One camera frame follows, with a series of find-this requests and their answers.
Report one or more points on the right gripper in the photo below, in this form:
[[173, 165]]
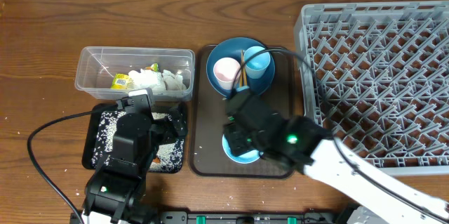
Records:
[[233, 133]]

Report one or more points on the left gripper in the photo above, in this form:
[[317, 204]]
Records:
[[165, 128]]

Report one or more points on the light blue bowl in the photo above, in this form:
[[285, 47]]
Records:
[[246, 158]]

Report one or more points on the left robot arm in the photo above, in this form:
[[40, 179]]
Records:
[[114, 192]]

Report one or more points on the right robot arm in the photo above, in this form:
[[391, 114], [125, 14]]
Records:
[[299, 144]]

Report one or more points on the black waste tray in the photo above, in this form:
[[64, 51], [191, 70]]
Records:
[[102, 127]]

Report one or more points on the grey dishwasher rack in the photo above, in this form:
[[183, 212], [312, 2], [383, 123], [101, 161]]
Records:
[[377, 74]]

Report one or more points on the brown serving tray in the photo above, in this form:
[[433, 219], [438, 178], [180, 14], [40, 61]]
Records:
[[206, 154]]

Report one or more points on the crumpled white paper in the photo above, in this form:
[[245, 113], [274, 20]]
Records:
[[157, 81]]

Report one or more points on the yellow green wrapper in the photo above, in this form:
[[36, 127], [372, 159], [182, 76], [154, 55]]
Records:
[[122, 82]]

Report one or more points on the light blue cup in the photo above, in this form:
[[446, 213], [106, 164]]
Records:
[[258, 65]]

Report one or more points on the pink cup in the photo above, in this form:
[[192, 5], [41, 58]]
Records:
[[225, 70]]

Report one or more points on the clear plastic bin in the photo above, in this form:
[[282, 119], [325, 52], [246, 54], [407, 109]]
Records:
[[98, 65]]

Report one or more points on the dark blue plate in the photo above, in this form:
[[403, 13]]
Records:
[[232, 48]]

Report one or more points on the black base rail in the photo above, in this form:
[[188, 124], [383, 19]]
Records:
[[179, 217]]

